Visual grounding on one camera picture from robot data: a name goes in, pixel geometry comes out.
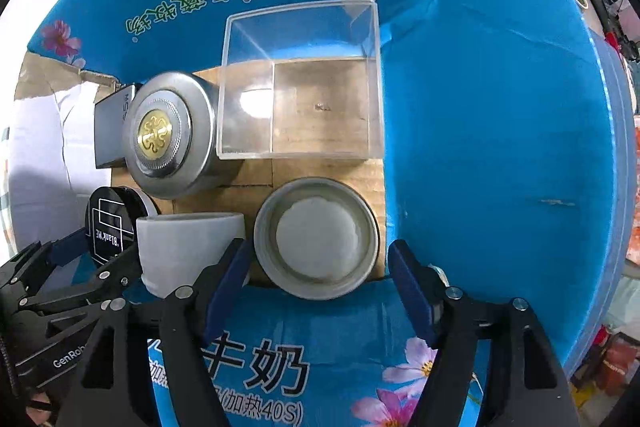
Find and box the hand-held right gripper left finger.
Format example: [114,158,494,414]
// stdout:
[55,237,253,427]

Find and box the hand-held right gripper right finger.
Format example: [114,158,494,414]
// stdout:
[387,239,583,427]

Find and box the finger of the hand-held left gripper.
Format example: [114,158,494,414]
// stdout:
[17,244,143,315]
[0,227,90,305]

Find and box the black round compact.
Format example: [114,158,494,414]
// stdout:
[85,186,162,266]

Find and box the white round jar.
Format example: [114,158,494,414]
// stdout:
[136,212,247,299]

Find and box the round metal lid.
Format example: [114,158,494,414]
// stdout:
[253,177,381,301]

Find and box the small silver box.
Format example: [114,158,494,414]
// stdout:
[93,83,137,169]

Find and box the round metal tin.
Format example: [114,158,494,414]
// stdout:
[122,72,242,200]

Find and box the blue cardboard box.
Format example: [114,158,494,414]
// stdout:
[10,0,639,427]

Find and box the clear plastic box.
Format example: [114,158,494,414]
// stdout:
[216,0,385,160]

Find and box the person's left hand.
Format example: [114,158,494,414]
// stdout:
[26,401,55,426]

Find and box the red carton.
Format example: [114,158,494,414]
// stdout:
[596,326,640,397]

